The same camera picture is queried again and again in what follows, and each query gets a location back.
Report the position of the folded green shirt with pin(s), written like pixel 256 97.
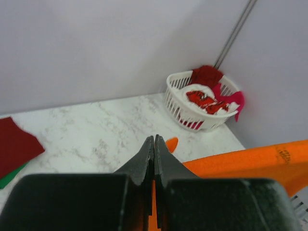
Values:
pixel 12 175

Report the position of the pink crumpled shirt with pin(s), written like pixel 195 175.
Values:
pixel 237 97

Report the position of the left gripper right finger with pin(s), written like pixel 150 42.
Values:
pixel 166 168

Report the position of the white red printed shirt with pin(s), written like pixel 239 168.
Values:
pixel 202 98

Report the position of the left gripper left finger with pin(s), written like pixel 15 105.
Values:
pixel 137 199

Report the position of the white laundry basket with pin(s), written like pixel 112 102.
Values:
pixel 187 114

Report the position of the dark red crumpled shirt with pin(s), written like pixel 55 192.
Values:
pixel 206 75

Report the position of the right aluminium corner post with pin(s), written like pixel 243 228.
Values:
pixel 235 32

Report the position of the orange t shirt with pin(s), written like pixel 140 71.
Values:
pixel 246 190

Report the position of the folded dark red shirt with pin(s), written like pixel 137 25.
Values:
pixel 17 146

